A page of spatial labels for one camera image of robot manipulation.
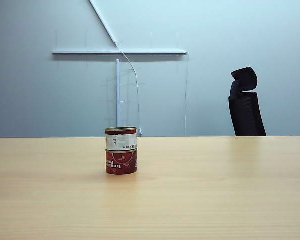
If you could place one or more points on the red tomato paste can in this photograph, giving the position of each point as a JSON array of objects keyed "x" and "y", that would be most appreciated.
[
  {"x": 121, "y": 162},
  {"x": 120, "y": 138}
]

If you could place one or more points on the black mesh office chair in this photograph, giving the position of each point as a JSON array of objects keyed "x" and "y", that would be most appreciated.
[{"x": 247, "y": 112}]

